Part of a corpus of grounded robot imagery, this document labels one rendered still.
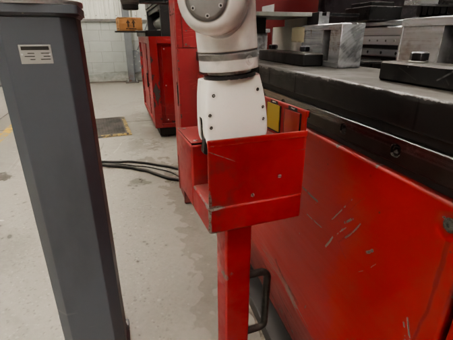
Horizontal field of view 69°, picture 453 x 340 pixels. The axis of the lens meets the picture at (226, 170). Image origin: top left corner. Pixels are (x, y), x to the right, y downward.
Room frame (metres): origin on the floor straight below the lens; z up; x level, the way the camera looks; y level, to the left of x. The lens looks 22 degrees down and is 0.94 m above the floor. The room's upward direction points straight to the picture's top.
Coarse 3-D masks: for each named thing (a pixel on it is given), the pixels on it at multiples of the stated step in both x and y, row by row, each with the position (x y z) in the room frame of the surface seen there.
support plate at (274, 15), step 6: (258, 12) 0.90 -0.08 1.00; (264, 12) 0.91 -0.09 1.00; (270, 12) 0.91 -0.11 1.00; (276, 12) 0.91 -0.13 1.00; (282, 12) 0.92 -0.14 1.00; (288, 12) 0.92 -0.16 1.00; (294, 12) 0.93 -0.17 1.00; (300, 12) 0.93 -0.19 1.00; (306, 12) 0.94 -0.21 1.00; (270, 18) 1.03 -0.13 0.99; (276, 18) 1.03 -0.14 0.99; (282, 18) 1.03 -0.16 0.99; (288, 18) 1.03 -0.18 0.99; (294, 18) 1.03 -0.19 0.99
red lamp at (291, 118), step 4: (284, 112) 0.54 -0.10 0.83; (288, 112) 0.53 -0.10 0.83; (292, 112) 0.52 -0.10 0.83; (296, 112) 0.51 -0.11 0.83; (284, 116) 0.54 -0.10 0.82; (288, 116) 0.53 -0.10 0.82; (292, 116) 0.51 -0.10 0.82; (296, 116) 0.50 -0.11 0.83; (284, 120) 0.54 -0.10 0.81; (288, 120) 0.53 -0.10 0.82; (292, 120) 0.51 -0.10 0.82; (296, 120) 0.50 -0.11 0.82; (284, 124) 0.53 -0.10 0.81; (288, 124) 0.52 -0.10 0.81; (292, 124) 0.51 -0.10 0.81; (296, 124) 0.50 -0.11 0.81; (284, 128) 0.53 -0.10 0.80; (288, 128) 0.52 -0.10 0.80; (292, 128) 0.51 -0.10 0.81; (296, 128) 0.50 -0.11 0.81; (284, 132) 0.53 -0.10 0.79
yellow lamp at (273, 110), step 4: (268, 104) 0.59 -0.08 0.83; (272, 104) 0.58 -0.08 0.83; (268, 108) 0.59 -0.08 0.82; (272, 108) 0.58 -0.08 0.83; (276, 108) 0.56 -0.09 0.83; (268, 112) 0.59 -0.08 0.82; (272, 112) 0.58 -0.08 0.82; (276, 112) 0.56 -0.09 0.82; (268, 116) 0.59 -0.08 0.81; (272, 116) 0.58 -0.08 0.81; (276, 116) 0.56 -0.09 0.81; (268, 120) 0.59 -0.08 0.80; (272, 120) 0.57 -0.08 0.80; (276, 120) 0.56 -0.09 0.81; (268, 124) 0.59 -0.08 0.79; (272, 124) 0.57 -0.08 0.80; (276, 124) 0.56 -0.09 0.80; (272, 128) 0.57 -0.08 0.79; (276, 128) 0.56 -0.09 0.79
